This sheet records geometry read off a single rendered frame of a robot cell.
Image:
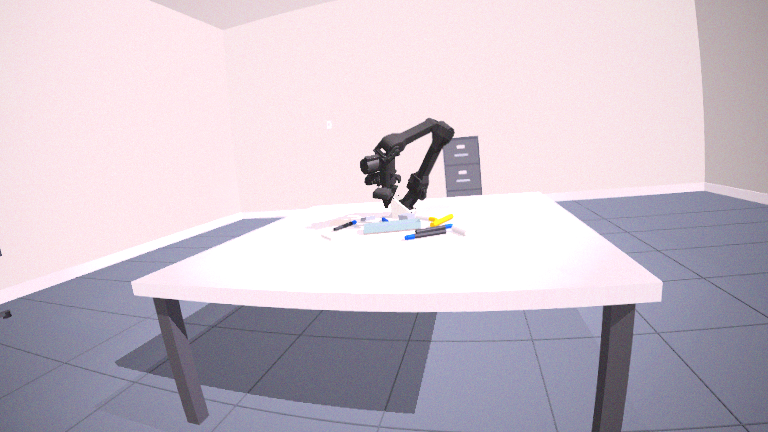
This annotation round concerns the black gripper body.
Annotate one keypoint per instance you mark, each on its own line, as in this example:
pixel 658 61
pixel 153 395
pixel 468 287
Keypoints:
pixel 388 179

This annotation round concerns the black stylus with blue tip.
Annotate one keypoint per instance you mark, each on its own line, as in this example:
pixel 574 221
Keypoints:
pixel 426 234
pixel 344 226
pixel 436 228

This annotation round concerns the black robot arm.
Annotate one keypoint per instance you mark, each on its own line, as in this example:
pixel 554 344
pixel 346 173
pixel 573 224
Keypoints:
pixel 394 143

